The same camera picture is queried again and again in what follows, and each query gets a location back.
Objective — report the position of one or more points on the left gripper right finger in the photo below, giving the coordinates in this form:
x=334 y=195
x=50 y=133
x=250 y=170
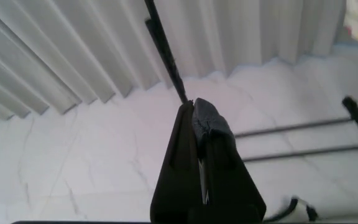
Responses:
x=232 y=186

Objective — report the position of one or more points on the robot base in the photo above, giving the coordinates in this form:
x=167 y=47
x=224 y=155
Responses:
x=300 y=213

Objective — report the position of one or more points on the dark grey garment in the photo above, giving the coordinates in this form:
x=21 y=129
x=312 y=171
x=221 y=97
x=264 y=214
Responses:
x=210 y=121

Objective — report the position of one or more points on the black clothes rack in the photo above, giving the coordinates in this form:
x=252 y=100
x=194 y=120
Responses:
x=163 y=46

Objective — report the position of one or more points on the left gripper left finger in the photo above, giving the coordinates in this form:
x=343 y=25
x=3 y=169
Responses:
x=176 y=180

